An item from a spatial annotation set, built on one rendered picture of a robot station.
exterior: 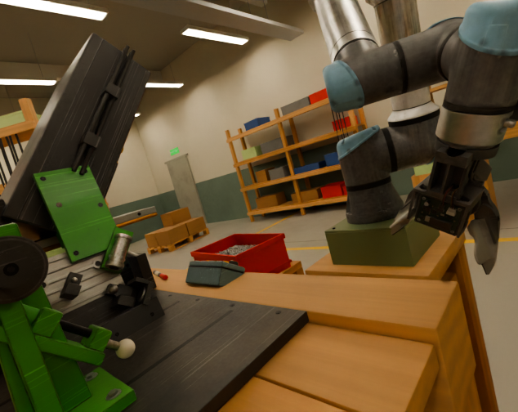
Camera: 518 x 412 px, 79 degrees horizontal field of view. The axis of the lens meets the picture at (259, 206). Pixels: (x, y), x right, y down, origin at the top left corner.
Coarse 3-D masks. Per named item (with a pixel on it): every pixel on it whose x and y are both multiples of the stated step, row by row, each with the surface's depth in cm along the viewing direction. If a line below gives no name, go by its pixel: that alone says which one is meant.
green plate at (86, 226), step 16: (48, 176) 68; (64, 176) 70; (80, 176) 73; (48, 192) 67; (64, 192) 69; (80, 192) 71; (96, 192) 74; (48, 208) 66; (64, 208) 68; (80, 208) 70; (96, 208) 72; (64, 224) 67; (80, 224) 69; (96, 224) 71; (112, 224) 73; (64, 240) 66; (80, 240) 68; (96, 240) 70; (80, 256) 67
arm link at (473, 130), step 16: (448, 112) 38; (512, 112) 36; (448, 128) 39; (464, 128) 37; (480, 128) 36; (496, 128) 36; (448, 144) 40; (464, 144) 38; (480, 144) 37; (496, 144) 38
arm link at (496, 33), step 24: (504, 0) 31; (480, 24) 33; (504, 24) 31; (456, 48) 36; (480, 48) 33; (504, 48) 32; (456, 72) 36; (480, 72) 34; (504, 72) 33; (456, 96) 37; (480, 96) 35; (504, 96) 34
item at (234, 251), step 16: (224, 240) 127; (240, 240) 128; (256, 240) 119; (272, 240) 103; (192, 256) 118; (208, 256) 108; (224, 256) 99; (240, 256) 95; (256, 256) 99; (272, 256) 103; (256, 272) 99; (272, 272) 102
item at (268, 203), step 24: (312, 96) 562; (264, 120) 668; (336, 120) 546; (360, 120) 560; (264, 144) 664; (288, 144) 646; (288, 168) 659; (312, 168) 605; (336, 168) 563; (312, 192) 623; (336, 192) 586; (264, 216) 769
